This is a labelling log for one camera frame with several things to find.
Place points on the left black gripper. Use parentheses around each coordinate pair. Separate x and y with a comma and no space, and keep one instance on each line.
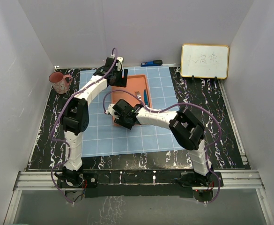
(121,82)

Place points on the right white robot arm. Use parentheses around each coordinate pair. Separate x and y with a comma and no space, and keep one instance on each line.
(187,130)

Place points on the aluminium frame rail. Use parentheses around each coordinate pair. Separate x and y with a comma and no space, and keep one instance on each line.
(229,179)

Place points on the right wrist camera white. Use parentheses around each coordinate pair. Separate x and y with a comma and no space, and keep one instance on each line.
(110,110)

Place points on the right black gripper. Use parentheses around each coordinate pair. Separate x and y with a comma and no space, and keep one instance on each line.
(119,121)

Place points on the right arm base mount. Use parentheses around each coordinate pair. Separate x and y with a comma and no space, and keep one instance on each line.
(192,179)

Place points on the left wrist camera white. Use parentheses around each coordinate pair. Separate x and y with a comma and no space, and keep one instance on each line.
(119,63)

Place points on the silver metal fork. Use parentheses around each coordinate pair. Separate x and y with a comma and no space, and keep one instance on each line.
(138,95)

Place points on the blue checked tablecloth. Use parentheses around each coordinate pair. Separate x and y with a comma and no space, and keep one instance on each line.
(103,138)

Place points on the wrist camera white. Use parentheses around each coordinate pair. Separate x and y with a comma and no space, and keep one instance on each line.
(110,110)
(119,63)

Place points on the pink floral mug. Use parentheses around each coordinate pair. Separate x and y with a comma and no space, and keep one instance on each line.
(60,82)

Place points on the orange plastic tray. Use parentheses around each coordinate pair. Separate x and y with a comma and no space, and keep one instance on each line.
(134,83)

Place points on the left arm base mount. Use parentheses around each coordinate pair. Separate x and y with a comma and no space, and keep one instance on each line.
(76,179)

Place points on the blue patterned knife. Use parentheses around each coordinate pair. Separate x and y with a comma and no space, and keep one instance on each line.
(146,97)

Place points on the small framed whiteboard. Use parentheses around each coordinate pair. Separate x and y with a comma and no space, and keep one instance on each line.
(204,61)

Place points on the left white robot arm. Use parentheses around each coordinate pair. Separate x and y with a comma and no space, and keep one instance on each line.
(75,118)

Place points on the blue marker pen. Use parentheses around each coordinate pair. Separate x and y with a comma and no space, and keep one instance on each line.
(152,63)

